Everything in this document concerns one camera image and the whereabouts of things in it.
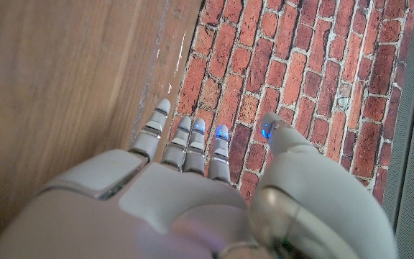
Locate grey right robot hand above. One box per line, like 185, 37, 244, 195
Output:
0, 98, 399, 259

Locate red brick print backdrop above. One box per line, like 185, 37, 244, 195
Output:
170, 0, 414, 206

